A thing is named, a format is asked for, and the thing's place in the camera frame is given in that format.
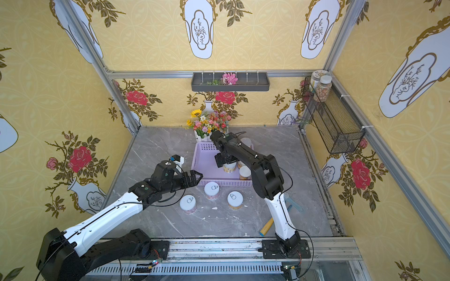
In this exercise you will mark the teal brush white bristles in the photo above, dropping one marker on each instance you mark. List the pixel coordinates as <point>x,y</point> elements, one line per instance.
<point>292,203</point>

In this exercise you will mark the purple plastic basket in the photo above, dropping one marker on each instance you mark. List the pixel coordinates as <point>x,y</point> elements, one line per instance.
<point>204,162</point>

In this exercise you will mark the spice jar white lid rear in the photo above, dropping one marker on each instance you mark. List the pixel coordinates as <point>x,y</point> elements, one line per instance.
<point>315,78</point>

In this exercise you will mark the orange can plastic lid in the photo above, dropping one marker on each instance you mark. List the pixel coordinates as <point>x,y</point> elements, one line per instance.
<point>240,164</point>

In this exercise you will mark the spice jar white lid front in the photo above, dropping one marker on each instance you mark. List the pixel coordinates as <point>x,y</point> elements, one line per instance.
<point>323,88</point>

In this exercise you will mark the black wire wall basket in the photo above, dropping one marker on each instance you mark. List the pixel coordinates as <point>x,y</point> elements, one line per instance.
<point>339,128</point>

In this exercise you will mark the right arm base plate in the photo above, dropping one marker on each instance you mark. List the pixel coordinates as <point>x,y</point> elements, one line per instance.
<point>275,249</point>

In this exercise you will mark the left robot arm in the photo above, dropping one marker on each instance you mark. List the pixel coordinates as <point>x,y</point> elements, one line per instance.
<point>70,254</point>

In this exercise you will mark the grey wall shelf tray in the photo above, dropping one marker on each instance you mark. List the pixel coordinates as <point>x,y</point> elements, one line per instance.
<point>216,81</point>

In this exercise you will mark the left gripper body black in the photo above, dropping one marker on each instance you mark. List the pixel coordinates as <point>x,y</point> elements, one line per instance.
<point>188,179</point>

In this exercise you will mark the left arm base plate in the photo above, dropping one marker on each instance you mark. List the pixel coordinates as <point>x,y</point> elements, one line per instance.
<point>153,250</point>

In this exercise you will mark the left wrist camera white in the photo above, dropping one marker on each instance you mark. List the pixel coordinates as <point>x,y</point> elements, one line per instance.
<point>179,161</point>

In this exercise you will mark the yellow label tin can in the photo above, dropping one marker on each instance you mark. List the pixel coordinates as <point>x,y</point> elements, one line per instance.
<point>229,168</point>

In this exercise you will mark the spice jar white lid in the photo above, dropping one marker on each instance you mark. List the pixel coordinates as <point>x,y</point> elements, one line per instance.
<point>323,88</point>
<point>315,78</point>

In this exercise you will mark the orange label tin can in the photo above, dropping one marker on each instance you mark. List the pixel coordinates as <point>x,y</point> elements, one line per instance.
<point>235,200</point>

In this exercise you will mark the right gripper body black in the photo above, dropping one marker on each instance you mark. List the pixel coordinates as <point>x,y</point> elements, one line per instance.
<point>223,157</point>

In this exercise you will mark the small yellow can plastic lid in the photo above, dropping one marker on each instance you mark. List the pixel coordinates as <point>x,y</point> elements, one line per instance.
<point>245,173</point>

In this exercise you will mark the flower pot white fence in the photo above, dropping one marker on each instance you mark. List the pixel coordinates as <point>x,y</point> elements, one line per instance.
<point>204,124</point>

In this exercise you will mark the pink flower on shelf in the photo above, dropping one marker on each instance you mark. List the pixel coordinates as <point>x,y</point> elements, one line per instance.
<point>229,79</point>

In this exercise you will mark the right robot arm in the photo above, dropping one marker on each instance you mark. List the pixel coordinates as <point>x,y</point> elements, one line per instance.
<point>268,183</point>

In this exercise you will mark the blue garden fork yellow handle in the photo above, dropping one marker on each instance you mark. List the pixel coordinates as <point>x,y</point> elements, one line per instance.
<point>269,224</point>

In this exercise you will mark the tall yellow can plastic lid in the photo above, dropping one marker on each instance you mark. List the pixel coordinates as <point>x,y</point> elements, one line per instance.
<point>247,142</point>

